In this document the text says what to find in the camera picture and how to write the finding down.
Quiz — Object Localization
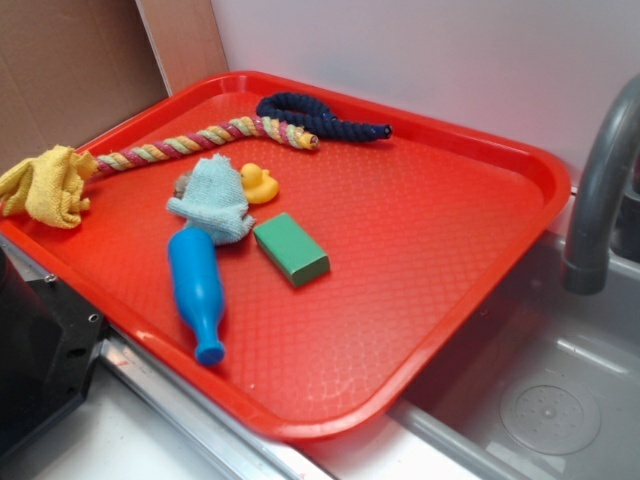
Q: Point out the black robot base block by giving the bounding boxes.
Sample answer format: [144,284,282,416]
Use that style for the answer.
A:
[1,253,106,462]

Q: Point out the light blue cloth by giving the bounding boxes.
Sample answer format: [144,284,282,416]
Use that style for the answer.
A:
[167,154,255,246]

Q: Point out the yellow cloth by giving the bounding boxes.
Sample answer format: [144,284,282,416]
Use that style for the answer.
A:
[1,145,98,229]

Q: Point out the red plastic tray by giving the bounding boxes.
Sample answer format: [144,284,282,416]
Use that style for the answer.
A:
[1,72,571,441]

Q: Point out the green rectangular block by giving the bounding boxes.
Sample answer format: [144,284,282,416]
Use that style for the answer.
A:
[253,213,331,288]

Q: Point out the yellow rubber duck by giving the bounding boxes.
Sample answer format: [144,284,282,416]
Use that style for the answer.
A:
[240,163,280,205]

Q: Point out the blue plastic bottle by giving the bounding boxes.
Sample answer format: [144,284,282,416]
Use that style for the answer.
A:
[168,228,226,366]

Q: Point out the grey sink faucet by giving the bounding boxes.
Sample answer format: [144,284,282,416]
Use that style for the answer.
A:
[561,76,639,295]

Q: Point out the grey plastic sink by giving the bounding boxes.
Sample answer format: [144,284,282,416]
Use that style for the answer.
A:
[390,234,639,479]

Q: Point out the brown cardboard panel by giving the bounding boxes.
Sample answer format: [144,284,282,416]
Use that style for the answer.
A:
[1,1,228,170]

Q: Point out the multicolour braided rope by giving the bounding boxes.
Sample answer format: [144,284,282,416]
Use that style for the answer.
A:
[92,115,321,176]

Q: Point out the navy blue braided rope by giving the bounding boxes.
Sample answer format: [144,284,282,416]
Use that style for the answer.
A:
[255,91,394,141]

